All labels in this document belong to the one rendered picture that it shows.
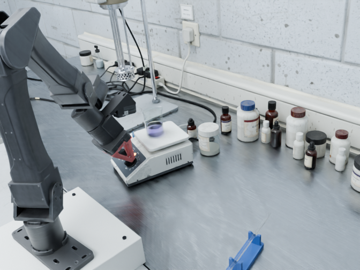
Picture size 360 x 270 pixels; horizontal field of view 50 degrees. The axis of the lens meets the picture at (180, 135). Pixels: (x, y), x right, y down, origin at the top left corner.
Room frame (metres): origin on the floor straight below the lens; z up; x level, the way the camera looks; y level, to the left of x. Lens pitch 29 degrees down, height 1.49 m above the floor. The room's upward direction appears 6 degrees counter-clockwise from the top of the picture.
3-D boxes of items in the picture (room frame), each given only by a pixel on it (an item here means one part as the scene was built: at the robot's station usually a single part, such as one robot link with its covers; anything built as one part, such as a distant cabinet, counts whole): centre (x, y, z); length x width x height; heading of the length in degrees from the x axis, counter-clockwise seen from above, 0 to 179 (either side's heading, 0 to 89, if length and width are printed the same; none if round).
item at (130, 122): (1.26, 0.17, 0.91); 0.30 x 0.20 x 0.01; 128
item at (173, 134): (0.94, 0.05, 0.98); 0.12 x 0.12 x 0.01; 25
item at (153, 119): (0.94, 0.06, 1.02); 0.06 x 0.05 x 0.08; 128
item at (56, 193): (0.59, 0.28, 1.06); 0.09 x 0.06 x 0.06; 75
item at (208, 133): (0.96, -0.08, 0.94); 0.06 x 0.06 x 0.08
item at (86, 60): (1.92, 0.43, 0.93); 0.06 x 0.06 x 0.06
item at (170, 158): (0.93, 0.08, 0.94); 0.22 x 0.13 x 0.08; 115
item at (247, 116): (1.02, -0.20, 0.96); 0.06 x 0.06 x 0.11
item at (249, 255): (0.55, -0.10, 0.92); 0.10 x 0.03 x 0.04; 142
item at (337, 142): (0.85, -0.41, 0.94); 0.05 x 0.05 x 0.09
